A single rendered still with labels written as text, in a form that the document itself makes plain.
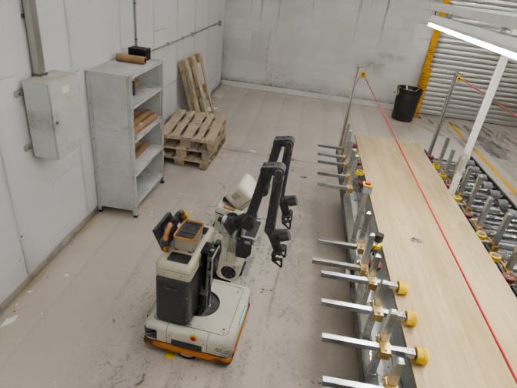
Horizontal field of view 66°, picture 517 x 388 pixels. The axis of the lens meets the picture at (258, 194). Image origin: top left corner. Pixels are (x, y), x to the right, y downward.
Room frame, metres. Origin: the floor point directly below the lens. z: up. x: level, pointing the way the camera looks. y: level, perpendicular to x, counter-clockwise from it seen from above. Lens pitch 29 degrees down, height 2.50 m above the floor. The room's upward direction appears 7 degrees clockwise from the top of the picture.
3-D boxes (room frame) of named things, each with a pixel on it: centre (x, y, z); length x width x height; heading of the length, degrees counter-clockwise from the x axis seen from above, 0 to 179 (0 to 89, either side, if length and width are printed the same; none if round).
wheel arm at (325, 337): (1.41, -0.66, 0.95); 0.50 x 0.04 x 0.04; 86
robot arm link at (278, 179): (1.94, -0.10, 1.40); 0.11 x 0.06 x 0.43; 172
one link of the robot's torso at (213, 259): (2.26, 0.16, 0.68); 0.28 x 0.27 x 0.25; 171
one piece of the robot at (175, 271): (2.24, 0.42, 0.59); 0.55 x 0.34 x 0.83; 171
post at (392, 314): (1.44, -0.72, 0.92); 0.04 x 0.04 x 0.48; 86
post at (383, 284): (1.69, -0.74, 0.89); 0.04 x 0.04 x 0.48; 86
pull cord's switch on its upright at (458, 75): (4.67, -2.06, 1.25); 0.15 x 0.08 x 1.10; 176
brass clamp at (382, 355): (1.42, -0.72, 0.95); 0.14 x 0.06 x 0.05; 176
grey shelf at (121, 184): (4.12, 1.50, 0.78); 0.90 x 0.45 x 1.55; 176
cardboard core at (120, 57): (4.23, 1.50, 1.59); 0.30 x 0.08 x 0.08; 86
